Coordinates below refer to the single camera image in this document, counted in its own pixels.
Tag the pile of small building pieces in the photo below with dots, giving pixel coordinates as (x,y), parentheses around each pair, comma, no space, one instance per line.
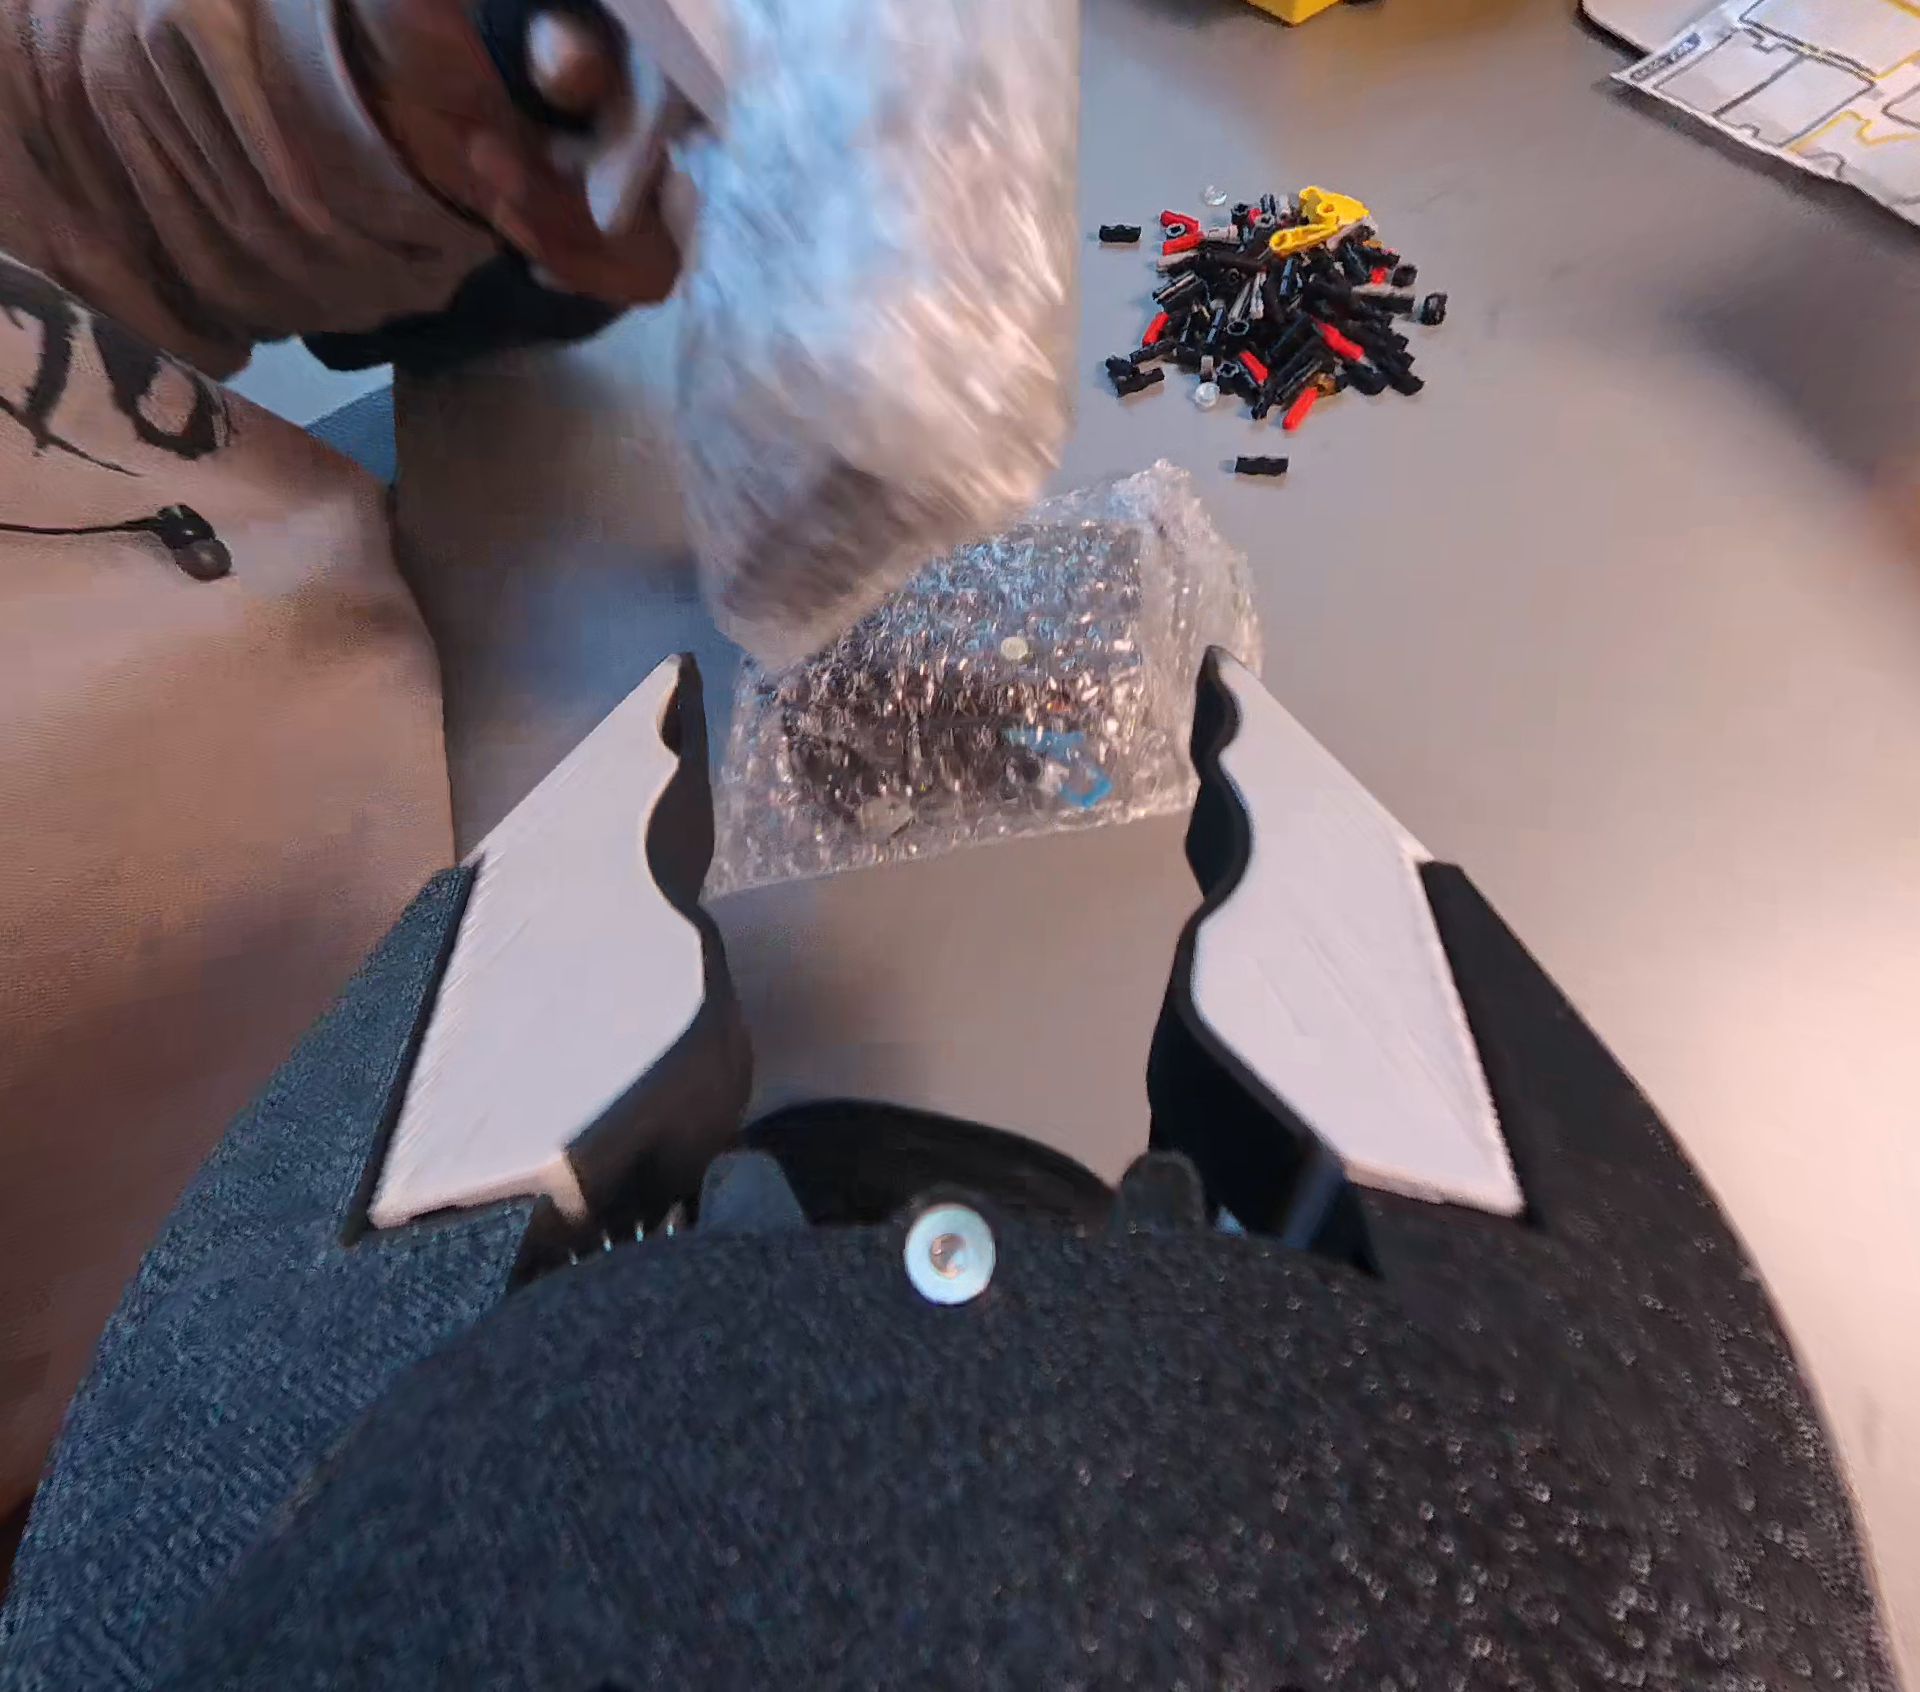
(1275,313)

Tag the person's beige hoodie torso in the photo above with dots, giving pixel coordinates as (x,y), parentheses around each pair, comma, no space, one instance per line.
(181,896)

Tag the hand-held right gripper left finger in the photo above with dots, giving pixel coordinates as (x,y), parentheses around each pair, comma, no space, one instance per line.
(570,972)

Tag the blue plastic separator tool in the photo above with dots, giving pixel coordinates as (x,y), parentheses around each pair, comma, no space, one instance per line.
(1073,776)

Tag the clear plastic-wrapped bundle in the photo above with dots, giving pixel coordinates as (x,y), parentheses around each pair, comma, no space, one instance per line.
(884,223)

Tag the dark chair seat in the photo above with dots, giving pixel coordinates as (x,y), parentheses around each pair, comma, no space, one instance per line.
(357,433)

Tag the person's left hand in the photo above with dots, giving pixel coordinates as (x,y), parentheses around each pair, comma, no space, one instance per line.
(435,72)

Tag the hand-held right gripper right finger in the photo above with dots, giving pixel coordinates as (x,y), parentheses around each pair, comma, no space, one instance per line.
(1335,972)

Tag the grey desk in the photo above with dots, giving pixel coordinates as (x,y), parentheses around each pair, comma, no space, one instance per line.
(1574,596)

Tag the black chair armrest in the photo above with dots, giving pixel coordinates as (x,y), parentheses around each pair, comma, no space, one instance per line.
(451,320)

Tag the person's left forearm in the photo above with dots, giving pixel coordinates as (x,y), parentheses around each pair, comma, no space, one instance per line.
(181,102)

